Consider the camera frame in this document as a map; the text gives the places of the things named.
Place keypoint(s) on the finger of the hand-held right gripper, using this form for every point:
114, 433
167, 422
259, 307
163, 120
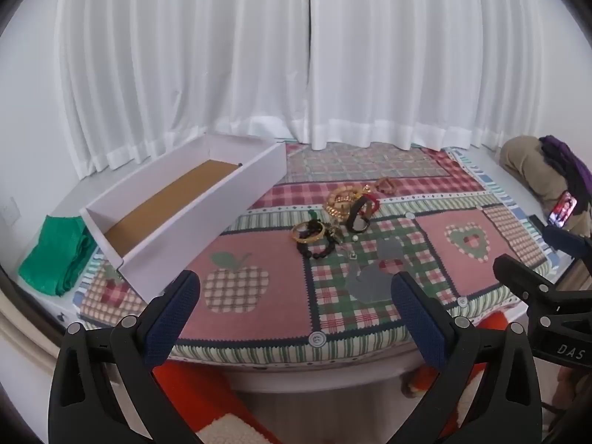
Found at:
566, 240
522, 282

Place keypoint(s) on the white drawer with brown bottom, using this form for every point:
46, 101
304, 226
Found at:
194, 222

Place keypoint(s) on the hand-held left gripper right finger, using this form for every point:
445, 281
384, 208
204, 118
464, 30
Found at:
416, 319

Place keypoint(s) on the green cloth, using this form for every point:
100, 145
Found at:
51, 259

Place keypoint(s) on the black wristband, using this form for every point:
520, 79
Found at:
354, 222

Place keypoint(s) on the gold bangle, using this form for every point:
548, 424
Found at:
319, 231

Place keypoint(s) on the purple cloth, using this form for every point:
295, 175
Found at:
564, 157

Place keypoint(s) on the smartphone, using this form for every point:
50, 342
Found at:
562, 210

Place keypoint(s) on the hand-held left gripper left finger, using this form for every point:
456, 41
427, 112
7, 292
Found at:
175, 314

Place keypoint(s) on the patchwork plaid blanket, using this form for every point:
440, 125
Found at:
277, 305

